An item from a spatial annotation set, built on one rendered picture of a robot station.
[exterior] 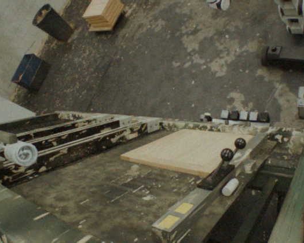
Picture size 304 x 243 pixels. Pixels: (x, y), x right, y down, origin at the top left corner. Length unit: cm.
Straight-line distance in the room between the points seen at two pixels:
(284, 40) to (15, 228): 249
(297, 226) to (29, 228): 54
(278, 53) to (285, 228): 204
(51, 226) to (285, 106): 220
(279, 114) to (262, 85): 35
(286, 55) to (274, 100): 42
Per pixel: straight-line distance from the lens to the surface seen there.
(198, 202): 69
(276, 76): 262
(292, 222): 63
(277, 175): 110
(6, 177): 107
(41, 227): 55
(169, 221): 62
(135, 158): 109
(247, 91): 260
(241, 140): 82
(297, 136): 139
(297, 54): 250
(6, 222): 60
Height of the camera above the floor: 221
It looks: 50 degrees down
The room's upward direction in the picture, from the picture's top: 54 degrees counter-clockwise
